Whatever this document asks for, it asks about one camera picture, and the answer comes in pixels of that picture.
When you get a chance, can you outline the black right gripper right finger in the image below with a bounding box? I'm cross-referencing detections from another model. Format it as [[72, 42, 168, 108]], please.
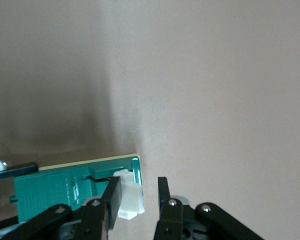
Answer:
[[153, 176, 266, 240]]

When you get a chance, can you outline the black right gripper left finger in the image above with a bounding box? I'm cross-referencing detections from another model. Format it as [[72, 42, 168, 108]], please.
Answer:
[[2, 176, 123, 240]]

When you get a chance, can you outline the green terminal block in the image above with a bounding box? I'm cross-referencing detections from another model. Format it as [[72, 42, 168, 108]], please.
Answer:
[[9, 153, 146, 223]]

